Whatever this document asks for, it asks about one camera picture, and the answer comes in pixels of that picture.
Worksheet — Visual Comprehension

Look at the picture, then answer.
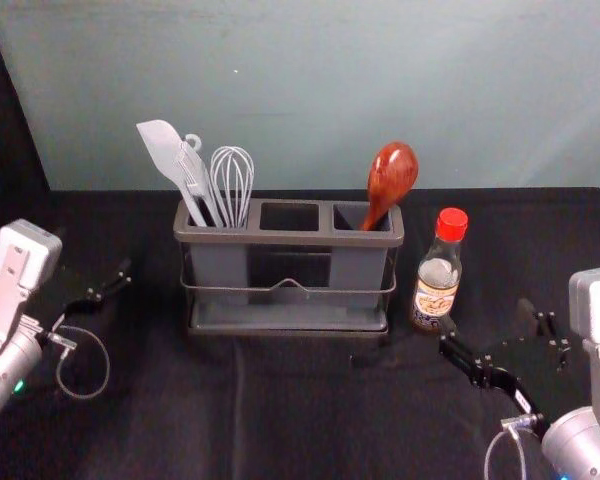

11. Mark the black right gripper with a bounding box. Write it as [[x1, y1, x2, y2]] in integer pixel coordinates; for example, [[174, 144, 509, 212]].
[[438, 297, 586, 430]]

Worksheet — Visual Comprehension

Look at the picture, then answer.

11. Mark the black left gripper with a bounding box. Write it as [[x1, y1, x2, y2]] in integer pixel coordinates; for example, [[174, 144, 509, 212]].
[[38, 257, 133, 336]]

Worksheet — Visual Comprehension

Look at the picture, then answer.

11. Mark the clear bottle with red cap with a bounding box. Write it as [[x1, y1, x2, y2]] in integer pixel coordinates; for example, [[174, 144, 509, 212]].
[[411, 207, 470, 335]]

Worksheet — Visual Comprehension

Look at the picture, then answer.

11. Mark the pale grey whisk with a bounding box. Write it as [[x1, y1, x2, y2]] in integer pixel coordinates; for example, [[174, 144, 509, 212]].
[[209, 145, 256, 229]]

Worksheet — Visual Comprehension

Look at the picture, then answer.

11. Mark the pale grey slotted turner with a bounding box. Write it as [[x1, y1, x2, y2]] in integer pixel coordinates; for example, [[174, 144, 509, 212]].
[[178, 132, 222, 227]]

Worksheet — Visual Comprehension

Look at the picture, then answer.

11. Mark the pale grey solid spatula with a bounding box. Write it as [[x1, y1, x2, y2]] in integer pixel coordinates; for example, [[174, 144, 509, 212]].
[[135, 118, 209, 227]]

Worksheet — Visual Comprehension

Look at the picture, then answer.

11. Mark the black table cloth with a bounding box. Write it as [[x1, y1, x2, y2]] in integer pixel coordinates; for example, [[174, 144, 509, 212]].
[[0, 0, 600, 480]]

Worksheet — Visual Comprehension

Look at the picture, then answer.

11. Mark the brown wooden spoon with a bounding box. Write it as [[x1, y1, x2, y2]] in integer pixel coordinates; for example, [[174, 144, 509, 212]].
[[362, 141, 421, 232]]

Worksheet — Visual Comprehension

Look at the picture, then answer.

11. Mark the thin dark right gripper cable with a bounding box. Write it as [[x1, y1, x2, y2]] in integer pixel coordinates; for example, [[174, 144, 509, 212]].
[[483, 417, 546, 480]]

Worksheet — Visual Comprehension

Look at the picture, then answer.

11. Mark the thin dark gripper cable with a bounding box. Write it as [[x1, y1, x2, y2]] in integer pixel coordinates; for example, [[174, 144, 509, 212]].
[[42, 324, 112, 400], [483, 417, 546, 480]]

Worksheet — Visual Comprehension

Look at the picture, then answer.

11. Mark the thin dark left gripper cable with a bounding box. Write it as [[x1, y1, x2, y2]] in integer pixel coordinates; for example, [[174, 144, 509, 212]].
[[42, 324, 112, 400]]

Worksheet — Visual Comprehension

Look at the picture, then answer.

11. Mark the grey utensil rack with wire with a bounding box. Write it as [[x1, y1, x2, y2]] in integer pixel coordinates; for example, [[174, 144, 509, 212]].
[[173, 198, 405, 346]]

